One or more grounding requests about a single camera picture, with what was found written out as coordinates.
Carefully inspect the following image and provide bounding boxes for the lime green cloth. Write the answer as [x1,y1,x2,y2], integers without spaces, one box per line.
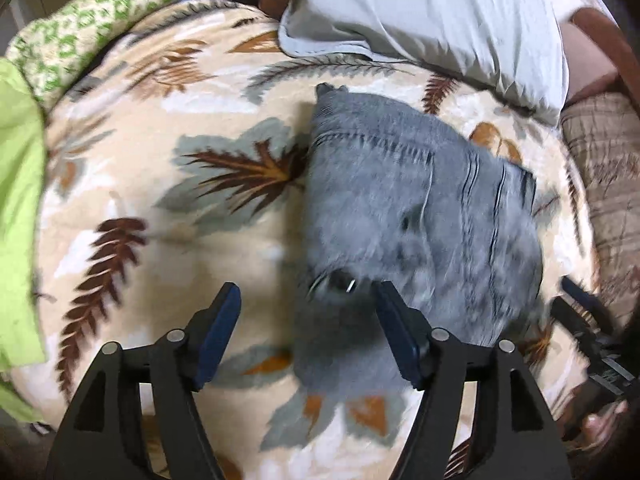
[0,57,48,423]

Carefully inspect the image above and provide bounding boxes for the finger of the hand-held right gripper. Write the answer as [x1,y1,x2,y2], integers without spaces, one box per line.
[550,298,608,361]
[560,276,618,336]

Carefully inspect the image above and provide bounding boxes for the grey pillow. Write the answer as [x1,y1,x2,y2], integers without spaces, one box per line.
[277,0,571,128]

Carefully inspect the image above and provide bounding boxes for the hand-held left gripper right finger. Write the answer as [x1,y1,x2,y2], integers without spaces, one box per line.
[374,280,573,480]

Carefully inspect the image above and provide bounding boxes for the person's right hand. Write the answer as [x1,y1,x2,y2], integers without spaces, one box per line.
[564,400,630,455]

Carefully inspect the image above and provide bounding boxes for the green patterned pillow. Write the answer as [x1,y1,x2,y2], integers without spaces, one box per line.
[5,0,218,111]

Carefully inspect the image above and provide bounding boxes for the leaf print blanket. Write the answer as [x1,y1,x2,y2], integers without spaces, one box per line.
[10,0,601,480]

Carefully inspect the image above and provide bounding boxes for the brown striped pillow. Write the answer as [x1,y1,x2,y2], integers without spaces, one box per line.
[560,92,640,331]

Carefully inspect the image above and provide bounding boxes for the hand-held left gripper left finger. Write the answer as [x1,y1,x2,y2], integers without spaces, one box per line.
[45,281,242,480]

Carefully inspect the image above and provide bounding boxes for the grey denim pants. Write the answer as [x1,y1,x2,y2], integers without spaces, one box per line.
[292,82,546,401]

